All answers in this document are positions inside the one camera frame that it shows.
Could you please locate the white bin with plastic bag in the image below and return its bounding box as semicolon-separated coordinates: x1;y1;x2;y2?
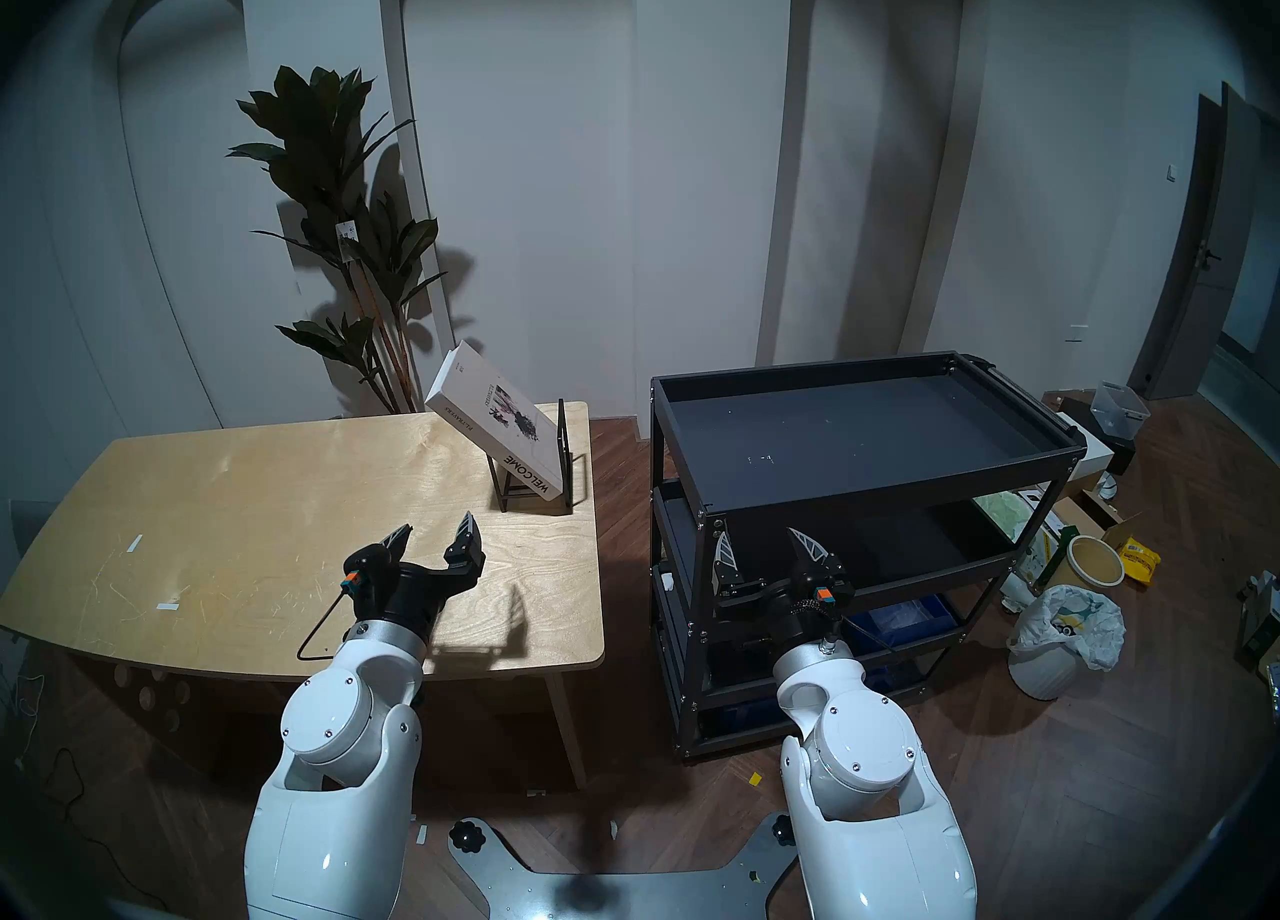
1006;585;1127;702

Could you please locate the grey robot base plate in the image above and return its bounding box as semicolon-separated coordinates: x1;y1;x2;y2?
447;813;801;920

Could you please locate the black three-tier utility cart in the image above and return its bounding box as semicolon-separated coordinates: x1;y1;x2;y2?
650;352;1089;735

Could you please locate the round beige tub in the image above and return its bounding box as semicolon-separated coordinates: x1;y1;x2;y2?
1067;535;1126;589

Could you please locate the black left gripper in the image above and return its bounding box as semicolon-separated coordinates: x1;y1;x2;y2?
342;512;487;635

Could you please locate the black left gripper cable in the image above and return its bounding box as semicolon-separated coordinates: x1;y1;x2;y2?
296;588;353;664

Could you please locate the white box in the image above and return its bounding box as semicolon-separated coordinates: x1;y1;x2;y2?
1062;414;1115;475

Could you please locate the tall green potted plant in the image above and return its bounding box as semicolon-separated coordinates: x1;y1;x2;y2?
226;66;449;416

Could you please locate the black wire book stand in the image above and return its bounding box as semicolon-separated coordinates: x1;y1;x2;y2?
487;398;577;515

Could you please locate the clear plastic storage box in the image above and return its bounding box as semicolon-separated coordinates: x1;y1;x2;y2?
1090;381;1151;441

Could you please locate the white green printed bag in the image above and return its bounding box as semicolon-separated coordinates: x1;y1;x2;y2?
975;490;1067;589

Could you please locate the white hardcover book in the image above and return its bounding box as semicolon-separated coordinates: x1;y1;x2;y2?
425;341;567;503

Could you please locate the dark grey door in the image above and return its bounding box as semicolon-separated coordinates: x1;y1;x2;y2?
1130;83;1280;401

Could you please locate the blue storage box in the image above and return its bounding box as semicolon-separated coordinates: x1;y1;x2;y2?
856;594;961;649

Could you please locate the brown cardboard box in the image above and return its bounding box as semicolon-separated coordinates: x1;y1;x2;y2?
1050;491;1143;549

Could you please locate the wooden table leg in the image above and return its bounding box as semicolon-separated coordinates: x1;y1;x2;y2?
545;670;593;791

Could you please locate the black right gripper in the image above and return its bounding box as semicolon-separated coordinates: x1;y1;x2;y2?
711;527;856;645

